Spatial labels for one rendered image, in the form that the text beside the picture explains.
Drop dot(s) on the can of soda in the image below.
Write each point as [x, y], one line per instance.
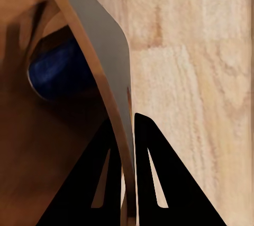
[60, 72]

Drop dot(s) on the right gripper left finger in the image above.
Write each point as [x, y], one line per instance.
[71, 205]

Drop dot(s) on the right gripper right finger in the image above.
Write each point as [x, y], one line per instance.
[188, 204]

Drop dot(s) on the trash can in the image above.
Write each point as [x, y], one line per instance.
[40, 140]

